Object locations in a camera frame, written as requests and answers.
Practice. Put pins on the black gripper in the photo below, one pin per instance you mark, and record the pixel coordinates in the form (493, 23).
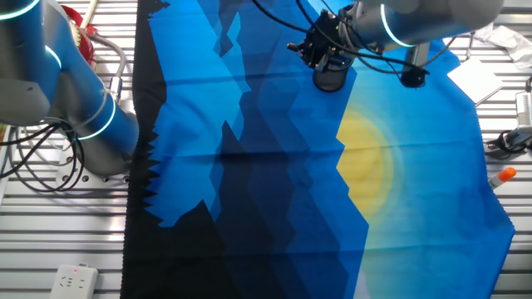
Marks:
(332, 35)

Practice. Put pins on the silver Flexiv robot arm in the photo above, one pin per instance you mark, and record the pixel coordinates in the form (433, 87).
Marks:
(41, 62)

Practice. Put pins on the dark mesh pen holder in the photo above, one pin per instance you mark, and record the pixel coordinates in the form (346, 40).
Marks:
(330, 81)

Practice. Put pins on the grey ballpoint pen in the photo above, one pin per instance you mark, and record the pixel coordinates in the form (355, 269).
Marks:
(469, 47)

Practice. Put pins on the blue mountain print cloth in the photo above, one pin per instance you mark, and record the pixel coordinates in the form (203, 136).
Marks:
(208, 124)

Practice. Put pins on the white notebook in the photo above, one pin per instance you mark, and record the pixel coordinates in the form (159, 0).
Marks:
(478, 79)

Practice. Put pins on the white crumpled tissue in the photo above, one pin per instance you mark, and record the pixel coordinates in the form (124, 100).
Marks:
(509, 43)

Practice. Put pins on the wooden drumstick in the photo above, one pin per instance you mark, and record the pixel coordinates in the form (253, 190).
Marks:
(89, 12)

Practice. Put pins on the red drum with white skin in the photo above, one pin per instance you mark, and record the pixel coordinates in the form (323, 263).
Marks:
(85, 47)

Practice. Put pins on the orange capped marker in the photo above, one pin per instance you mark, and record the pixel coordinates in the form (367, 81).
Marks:
(505, 175)

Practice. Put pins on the white power strip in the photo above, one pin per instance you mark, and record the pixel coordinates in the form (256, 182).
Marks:
(75, 282)

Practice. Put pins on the wrist camera with grey mount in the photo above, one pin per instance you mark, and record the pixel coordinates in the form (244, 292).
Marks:
(413, 76)

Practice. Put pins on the small silver camera on stand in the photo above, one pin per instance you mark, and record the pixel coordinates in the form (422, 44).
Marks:
(524, 112)

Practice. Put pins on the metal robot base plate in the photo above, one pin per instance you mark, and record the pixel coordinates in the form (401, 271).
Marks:
(66, 176)

